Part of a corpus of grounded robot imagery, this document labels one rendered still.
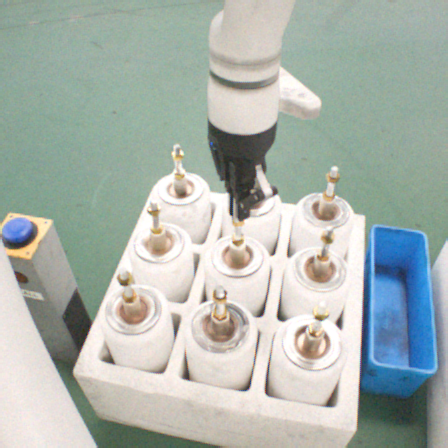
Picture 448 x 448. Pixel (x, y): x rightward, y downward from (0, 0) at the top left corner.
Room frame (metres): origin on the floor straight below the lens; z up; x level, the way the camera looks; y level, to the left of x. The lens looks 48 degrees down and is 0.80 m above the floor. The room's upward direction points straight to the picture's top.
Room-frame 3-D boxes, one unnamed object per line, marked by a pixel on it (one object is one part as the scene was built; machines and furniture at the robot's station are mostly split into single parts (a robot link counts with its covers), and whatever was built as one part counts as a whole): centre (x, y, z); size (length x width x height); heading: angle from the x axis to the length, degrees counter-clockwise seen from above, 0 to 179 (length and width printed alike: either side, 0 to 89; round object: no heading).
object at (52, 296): (0.42, 0.28, 0.16); 0.07 x 0.07 x 0.31; 78
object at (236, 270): (0.43, -0.02, 0.25); 0.08 x 0.08 x 0.01
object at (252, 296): (0.43, -0.02, 0.16); 0.10 x 0.10 x 0.18
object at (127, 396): (0.43, -0.02, 0.09); 0.39 x 0.39 x 0.18; 78
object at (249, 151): (0.43, -0.02, 0.46); 0.08 x 0.08 x 0.09
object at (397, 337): (0.46, -0.31, 0.06); 0.30 x 0.11 x 0.12; 168
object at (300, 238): (0.52, -0.16, 0.16); 0.10 x 0.10 x 0.18
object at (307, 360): (0.29, -0.11, 0.25); 0.08 x 0.08 x 0.01
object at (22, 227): (0.42, 0.28, 0.32); 0.04 x 0.04 x 0.02
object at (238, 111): (0.44, -0.04, 0.53); 0.11 x 0.09 x 0.06; 119
